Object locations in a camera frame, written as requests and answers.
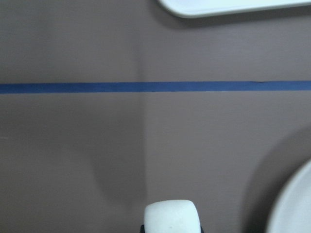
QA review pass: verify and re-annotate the white rectangular tray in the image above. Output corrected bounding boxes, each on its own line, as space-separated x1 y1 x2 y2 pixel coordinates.
158 0 311 18

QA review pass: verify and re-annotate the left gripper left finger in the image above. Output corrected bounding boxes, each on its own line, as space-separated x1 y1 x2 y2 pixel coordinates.
139 225 145 233

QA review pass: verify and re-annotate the beige round plate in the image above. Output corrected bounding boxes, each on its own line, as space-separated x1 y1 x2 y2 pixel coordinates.
265 161 311 233

